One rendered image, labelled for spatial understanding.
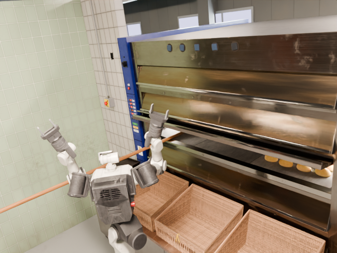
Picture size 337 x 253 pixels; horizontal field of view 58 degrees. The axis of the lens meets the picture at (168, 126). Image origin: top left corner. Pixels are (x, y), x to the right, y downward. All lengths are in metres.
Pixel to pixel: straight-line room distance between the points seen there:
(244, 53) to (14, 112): 2.37
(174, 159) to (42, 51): 1.78
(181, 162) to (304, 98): 1.36
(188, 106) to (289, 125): 0.89
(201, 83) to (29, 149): 2.06
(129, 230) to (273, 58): 1.37
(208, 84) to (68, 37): 1.87
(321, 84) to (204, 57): 0.84
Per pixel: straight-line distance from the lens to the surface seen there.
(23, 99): 3.47
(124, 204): 1.89
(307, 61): 1.86
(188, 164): 2.77
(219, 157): 2.46
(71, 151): 2.07
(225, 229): 2.40
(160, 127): 1.95
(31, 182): 3.70
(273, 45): 1.95
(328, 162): 1.92
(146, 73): 2.87
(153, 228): 2.73
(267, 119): 2.09
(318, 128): 1.94
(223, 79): 2.21
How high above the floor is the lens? 2.25
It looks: 19 degrees down
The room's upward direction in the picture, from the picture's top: 7 degrees counter-clockwise
